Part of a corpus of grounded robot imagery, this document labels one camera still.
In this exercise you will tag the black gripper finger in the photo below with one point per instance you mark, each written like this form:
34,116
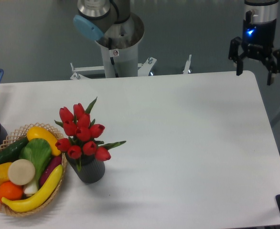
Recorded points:
234,56
272,63

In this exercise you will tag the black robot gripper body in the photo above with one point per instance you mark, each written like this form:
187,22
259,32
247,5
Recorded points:
257,37

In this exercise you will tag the red tulip bouquet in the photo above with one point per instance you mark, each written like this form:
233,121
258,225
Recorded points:
82,132

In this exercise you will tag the dark grey ribbed vase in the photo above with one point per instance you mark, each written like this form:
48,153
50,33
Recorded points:
88,169

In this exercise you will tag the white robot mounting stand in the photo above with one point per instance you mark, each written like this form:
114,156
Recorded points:
116,63

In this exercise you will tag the purple sweet potato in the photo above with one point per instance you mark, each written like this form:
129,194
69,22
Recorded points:
57,160

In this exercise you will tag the yellow squash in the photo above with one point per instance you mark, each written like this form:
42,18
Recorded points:
40,132

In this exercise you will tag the green bok choy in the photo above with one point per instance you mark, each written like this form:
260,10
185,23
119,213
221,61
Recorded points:
37,151

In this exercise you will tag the beige round disc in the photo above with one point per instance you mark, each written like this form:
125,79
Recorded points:
21,172

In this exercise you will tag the green cucumber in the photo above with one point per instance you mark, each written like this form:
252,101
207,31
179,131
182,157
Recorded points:
12,151

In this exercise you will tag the yellow banana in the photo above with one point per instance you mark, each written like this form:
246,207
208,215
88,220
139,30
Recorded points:
40,196

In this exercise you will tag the orange fruit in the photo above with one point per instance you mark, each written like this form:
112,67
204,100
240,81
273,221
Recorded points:
10,191

